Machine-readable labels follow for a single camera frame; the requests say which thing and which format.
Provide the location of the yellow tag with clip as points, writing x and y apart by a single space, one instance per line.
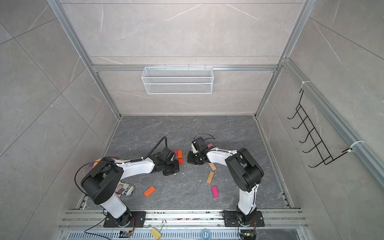
156 232

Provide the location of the wooden block right lower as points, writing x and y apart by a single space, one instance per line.
210 177

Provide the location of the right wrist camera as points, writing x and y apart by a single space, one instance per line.
194 148

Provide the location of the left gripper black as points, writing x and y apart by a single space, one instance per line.
177 168

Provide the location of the white wire mesh basket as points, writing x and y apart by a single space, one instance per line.
178 80

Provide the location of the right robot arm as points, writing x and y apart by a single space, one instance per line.
244 169

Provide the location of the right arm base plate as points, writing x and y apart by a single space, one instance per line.
237 218

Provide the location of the wooden block right upper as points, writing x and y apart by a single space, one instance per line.
213 167

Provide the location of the wooden block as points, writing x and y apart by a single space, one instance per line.
210 177
213 167

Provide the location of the tape roll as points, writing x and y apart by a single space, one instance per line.
206 234

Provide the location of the black wire hook rack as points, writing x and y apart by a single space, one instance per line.
313 136

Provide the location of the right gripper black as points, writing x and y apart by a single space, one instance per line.
191 159

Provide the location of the orange plush toy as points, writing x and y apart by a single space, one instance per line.
93 164

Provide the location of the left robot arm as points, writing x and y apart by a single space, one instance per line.
102 180

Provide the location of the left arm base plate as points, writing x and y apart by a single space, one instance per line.
127 220

